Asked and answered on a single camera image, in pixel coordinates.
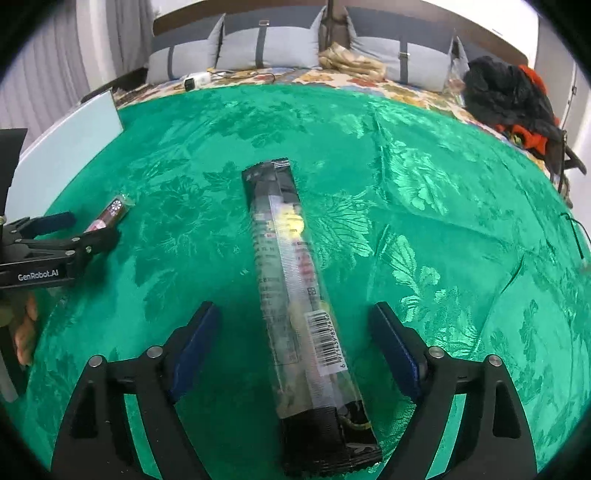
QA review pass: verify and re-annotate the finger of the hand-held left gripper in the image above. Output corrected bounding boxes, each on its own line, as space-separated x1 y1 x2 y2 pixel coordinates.
8 211 77 239
42 226 122 267

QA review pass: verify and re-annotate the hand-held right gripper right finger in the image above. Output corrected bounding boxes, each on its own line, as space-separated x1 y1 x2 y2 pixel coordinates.
368 302 539 480

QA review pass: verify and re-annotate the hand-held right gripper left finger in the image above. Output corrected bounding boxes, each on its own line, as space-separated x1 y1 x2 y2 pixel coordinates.
53 301 221 480

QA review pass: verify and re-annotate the small brown patterned snack packet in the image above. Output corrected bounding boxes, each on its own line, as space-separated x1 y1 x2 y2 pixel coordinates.
83 195 134 234

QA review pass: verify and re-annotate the white storage box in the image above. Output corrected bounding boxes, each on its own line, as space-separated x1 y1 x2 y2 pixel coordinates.
9 90 124 217

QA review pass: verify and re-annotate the long black snack packet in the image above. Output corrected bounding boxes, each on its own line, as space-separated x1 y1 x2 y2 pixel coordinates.
241 158 384 477

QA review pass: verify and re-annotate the person's left hand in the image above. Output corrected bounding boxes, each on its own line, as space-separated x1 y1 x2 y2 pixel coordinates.
14 293 38 367

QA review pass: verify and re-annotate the green patterned blanket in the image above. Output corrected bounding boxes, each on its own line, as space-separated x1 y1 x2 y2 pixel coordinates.
28 85 591 480

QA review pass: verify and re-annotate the grey curtain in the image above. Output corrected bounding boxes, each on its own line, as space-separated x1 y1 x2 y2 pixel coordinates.
0 28 90 134
104 0 155 88

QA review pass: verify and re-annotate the dark bedside object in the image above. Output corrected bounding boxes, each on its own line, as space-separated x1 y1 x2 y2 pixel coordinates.
82 67 149 104

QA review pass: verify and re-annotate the grey two-tone pillow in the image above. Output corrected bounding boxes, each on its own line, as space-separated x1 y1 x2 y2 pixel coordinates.
216 7 328 71
346 7 455 90
147 14 227 85
453 37 471 70

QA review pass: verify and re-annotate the dark chair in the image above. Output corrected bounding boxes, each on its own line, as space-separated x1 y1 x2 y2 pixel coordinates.
547 129 588 195

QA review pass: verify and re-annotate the clear plastic bag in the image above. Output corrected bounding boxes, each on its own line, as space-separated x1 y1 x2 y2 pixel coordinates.
445 65 468 95

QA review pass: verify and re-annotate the black jacket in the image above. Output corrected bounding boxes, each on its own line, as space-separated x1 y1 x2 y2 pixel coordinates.
463 55 557 134

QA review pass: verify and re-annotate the beige crumpled cloth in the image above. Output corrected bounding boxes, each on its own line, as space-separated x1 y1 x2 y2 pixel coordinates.
318 44 386 79

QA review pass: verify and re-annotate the orange-red garment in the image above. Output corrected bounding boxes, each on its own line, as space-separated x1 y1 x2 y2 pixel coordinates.
496 65 561 153

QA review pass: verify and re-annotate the thin black cable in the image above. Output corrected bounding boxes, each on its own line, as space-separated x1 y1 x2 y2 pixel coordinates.
561 211 591 266

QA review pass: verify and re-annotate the black power cable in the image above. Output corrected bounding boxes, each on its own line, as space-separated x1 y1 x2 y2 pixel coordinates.
208 68 278 85

